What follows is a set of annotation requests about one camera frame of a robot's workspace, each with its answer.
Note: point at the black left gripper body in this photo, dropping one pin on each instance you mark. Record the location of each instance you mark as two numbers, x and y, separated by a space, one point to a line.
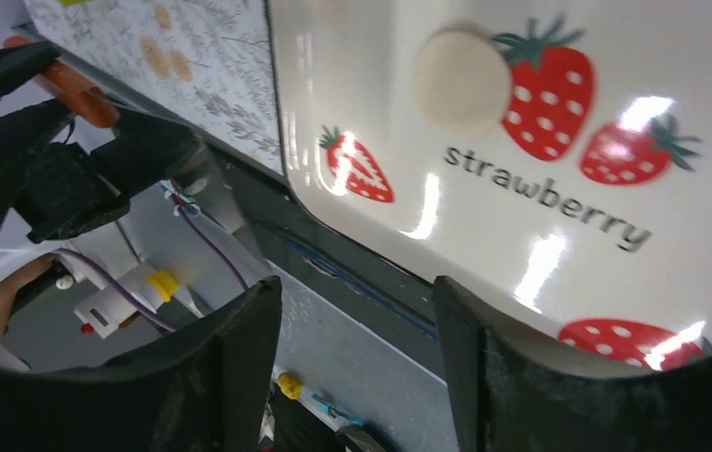
62 191

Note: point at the floral table mat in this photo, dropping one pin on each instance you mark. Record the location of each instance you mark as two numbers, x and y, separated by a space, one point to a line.
209 62

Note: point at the metal scraper orange handle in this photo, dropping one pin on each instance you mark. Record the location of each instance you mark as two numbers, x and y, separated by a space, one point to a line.
79 94

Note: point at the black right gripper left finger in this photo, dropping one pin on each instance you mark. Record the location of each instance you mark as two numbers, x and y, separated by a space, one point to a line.
201 388

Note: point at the strawberry pattern rectangular tray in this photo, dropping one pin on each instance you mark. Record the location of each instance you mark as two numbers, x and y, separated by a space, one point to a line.
586 214

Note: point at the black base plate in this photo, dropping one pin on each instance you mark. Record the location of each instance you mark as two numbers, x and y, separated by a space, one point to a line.
385 298

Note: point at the small dough ball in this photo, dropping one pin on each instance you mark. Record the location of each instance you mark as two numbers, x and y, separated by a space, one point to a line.
461 84

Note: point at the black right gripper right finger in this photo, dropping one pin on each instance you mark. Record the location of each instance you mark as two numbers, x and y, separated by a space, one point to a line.
501 400

